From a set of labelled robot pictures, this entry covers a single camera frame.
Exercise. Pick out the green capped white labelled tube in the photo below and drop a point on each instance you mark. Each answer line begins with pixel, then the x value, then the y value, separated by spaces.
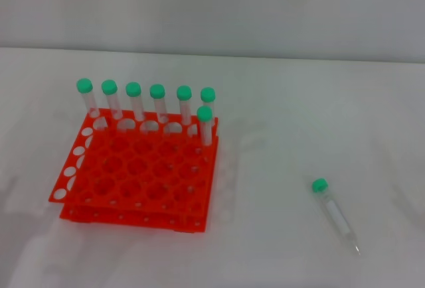
pixel 335 211

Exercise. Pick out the green capped clear test tube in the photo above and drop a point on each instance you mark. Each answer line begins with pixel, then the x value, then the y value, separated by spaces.
pixel 157 91
pixel 109 87
pixel 184 92
pixel 208 94
pixel 204 113
pixel 133 89
pixel 84 85

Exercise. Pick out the red plastic test tube rack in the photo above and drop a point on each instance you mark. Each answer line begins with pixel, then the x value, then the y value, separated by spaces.
pixel 133 168

